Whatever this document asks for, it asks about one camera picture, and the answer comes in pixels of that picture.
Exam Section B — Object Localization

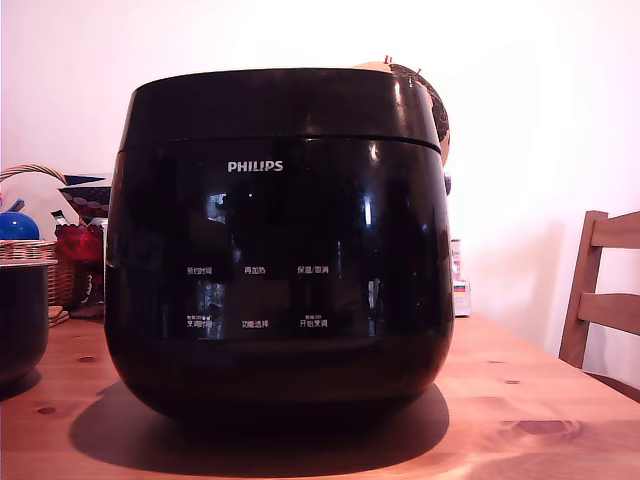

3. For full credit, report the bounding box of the black inner pot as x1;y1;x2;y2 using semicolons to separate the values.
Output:
0;259;59;392

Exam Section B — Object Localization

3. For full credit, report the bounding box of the red glass jar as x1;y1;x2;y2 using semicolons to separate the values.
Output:
53;222;107;307

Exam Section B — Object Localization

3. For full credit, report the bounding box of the wooden chair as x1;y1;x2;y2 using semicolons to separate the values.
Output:
558;209;640;396

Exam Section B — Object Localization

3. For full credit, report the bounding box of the white printed carton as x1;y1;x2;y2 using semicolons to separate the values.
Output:
449;238;474;319

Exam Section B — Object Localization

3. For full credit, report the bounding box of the wicker basket with handle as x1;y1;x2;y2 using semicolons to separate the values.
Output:
0;163;77;309

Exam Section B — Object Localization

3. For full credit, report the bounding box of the tan globe with dark pattern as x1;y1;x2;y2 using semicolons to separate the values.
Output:
349;55;452;167

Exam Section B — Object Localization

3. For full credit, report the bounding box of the dark blue patterned bowl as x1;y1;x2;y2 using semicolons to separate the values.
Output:
56;172;114;221

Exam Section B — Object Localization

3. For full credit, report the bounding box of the blue ball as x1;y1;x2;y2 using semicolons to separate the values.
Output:
0;211;41;242

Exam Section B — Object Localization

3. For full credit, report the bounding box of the black Philips rice cooker body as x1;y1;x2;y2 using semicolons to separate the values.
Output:
103;135;457;427

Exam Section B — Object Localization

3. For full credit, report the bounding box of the black rice cooker lid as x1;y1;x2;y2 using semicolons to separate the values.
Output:
118;66;444;153

